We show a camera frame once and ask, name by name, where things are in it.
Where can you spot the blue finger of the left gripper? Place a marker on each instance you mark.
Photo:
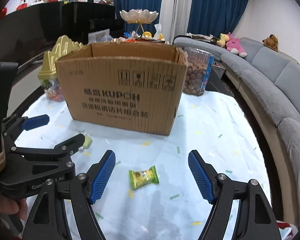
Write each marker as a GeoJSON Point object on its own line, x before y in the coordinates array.
{"type": "Point", "coordinates": [35, 122]}

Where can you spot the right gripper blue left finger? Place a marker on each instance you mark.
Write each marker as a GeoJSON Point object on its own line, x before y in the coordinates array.
{"type": "Point", "coordinates": [99, 175]}

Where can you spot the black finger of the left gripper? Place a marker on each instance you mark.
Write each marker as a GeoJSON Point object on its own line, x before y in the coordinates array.
{"type": "Point", "coordinates": [67, 148]}

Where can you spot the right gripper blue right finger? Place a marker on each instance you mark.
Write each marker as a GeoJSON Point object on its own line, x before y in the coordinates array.
{"type": "Point", "coordinates": [204, 175]}

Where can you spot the green matcha candy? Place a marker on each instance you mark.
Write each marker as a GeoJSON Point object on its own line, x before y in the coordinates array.
{"type": "Point", "coordinates": [87, 142]}

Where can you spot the small green candy packet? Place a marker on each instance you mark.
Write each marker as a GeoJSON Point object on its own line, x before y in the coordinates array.
{"type": "Point", "coordinates": [144, 177]}

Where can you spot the person left hand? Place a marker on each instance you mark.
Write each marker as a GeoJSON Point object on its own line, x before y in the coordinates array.
{"type": "Point", "coordinates": [11, 207]}

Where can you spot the gold lid candy jar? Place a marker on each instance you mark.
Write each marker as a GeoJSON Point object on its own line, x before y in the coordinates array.
{"type": "Point", "coordinates": [48, 74]}

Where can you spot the brown cardboard box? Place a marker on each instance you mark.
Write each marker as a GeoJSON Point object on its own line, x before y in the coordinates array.
{"type": "Point", "coordinates": [131, 85]}

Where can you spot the black television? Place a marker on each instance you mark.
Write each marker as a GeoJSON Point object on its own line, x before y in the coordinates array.
{"type": "Point", "coordinates": [28, 32]}

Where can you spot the clear jar of nuts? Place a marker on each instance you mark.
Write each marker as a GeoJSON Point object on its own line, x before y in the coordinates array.
{"type": "Point", "coordinates": [198, 72]}

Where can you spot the grey sectional sofa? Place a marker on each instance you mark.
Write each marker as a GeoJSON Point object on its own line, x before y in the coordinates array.
{"type": "Point", "coordinates": [269, 83]}

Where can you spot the pink plush toy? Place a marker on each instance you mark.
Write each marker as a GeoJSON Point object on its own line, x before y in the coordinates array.
{"type": "Point", "coordinates": [234, 46]}

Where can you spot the yellow plush toy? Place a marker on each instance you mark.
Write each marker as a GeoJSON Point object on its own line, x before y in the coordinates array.
{"type": "Point", "coordinates": [223, 39]}

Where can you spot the white two-tier snack bowl stand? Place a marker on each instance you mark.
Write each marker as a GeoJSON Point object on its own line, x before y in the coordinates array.
{"type": "Point", "coordinates": [141, 17]}

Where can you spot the brown plush toy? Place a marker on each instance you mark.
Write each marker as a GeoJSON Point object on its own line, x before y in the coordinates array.
{"type": "Point", "coordinates": [271, 42]}

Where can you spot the blue curtain right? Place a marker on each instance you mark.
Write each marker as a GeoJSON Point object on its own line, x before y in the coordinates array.
{"type": "Point", "coordinates": [215, 16]}

